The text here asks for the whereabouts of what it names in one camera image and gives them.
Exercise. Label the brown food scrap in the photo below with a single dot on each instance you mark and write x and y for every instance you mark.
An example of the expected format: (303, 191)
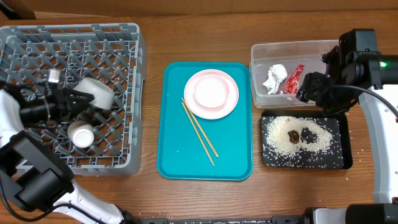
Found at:
(294, 136)

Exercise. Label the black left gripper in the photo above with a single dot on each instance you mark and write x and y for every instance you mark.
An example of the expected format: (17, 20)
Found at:
(67, 104)

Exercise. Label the wooden chopstick upper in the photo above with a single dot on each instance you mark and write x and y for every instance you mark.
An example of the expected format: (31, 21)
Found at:
(200, 127)

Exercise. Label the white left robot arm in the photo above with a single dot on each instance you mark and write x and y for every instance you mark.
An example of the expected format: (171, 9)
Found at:
(34, 180)

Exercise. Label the clear plastic waste bin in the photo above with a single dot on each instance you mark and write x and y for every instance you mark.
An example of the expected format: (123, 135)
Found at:
(290, 55)

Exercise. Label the wooden chopstick lower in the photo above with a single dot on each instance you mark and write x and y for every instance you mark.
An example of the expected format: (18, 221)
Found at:
(195, 127)

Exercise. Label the white rice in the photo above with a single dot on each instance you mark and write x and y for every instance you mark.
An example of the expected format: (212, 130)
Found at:
(276, 137)

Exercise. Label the red snack wrapper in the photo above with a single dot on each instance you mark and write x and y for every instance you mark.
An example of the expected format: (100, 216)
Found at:
(291, 86)

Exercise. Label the small pink plate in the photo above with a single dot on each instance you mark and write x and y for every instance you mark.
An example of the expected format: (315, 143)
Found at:
(211, 91)

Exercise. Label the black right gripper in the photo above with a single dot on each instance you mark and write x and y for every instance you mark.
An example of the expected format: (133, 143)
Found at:
(319, 90)

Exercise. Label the black waste tray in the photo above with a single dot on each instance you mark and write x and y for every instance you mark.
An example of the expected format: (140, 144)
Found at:
(346, 140)

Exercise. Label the white tissue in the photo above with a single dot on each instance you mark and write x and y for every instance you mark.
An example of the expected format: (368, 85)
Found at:
(276, 75)

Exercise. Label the small white cup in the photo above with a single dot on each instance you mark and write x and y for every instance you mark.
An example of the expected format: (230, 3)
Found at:
(81, 134)

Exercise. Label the grey bowl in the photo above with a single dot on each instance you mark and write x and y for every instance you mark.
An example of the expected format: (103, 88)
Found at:
(103, 95)

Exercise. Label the teal plastic tray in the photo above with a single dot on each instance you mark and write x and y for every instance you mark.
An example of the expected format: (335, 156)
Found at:
(180, 153)

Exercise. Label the large pink plate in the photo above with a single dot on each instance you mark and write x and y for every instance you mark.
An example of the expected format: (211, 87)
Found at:
(211, 113)

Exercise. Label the wooden chopstick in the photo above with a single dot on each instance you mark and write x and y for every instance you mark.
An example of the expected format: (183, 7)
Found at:
(195, 127)
(200, 127)

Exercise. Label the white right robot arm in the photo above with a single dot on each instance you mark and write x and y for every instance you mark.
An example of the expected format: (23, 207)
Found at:
(363, 74)

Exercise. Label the grey dishwasher rack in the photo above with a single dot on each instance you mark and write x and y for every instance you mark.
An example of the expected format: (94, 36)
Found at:
(113, 54)

